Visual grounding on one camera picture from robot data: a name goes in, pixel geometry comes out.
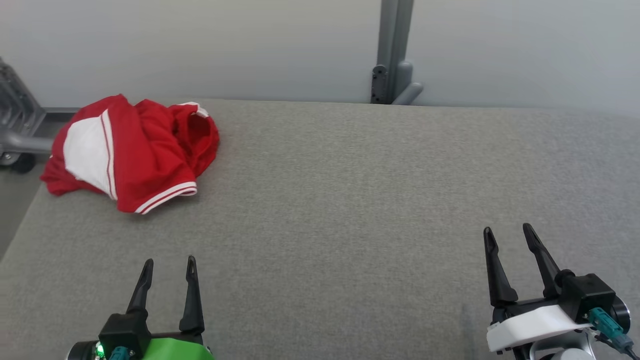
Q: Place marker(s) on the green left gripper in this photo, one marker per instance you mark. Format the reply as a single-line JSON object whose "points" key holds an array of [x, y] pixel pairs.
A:
{"points": [[175, 350]]}

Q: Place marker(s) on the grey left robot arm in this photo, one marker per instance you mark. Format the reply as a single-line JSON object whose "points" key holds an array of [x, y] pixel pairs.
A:
{"points": [[80, 352]]}

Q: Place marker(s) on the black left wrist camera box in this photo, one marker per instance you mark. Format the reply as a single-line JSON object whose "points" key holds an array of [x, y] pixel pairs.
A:
{"points": [[122, 330]]}

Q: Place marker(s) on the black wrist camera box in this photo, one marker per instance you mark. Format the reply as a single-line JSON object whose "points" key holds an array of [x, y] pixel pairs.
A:
{"points": [[122, 330], [585, 295]]}

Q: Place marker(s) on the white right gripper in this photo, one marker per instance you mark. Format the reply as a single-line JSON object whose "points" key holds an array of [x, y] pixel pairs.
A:
{"points": [[535, 325]]}

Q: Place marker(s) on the grey partition post with bracket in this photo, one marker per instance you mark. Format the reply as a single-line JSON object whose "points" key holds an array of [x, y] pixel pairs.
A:
{"points": [[392, 40]]}

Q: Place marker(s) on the red Bulls basketball jersey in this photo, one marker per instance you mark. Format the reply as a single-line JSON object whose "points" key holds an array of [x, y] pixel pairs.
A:
{"points": [[85, 150]]}

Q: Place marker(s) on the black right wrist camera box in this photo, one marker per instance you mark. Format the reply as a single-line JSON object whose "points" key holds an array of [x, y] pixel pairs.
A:
{"points": [[585, 295]]}

